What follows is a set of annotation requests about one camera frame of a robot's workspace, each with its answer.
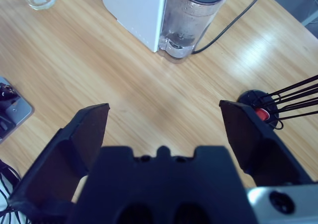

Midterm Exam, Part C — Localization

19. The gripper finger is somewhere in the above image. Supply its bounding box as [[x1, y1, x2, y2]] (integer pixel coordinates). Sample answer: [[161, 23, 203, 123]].
[[219, 99, 314, 186], [8, 103, 110, 210]]

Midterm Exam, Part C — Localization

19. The red coffee capsule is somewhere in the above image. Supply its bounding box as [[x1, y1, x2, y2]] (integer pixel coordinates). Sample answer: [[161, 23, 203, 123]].
[[255, 107, 271, 122]]

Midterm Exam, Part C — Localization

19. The white coffee machine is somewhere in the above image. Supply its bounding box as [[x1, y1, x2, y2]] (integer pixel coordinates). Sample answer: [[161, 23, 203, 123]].
[[98, 0, 167, 53]]

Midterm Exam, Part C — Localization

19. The black capsule holder with rods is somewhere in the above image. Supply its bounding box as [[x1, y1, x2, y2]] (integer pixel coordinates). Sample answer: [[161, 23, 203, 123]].
[[236, 75, 318, 131]]

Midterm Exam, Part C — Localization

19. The clear water tank black lid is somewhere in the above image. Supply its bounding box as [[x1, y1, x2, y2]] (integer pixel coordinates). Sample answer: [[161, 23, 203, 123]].
[[159, 0, 236, 64]]

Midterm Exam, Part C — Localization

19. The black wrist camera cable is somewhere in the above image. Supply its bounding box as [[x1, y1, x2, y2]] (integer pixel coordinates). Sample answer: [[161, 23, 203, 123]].
[[0, 159, 23, 224]]

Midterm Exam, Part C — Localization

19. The white mount plate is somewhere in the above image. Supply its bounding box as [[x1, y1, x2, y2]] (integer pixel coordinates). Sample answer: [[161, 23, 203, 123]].
[[0, 76, 35, 145]]

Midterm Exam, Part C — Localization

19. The black machine power cable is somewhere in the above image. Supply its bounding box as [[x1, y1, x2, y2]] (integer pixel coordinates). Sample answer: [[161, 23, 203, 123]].
[[192, 0, 268, 55]]

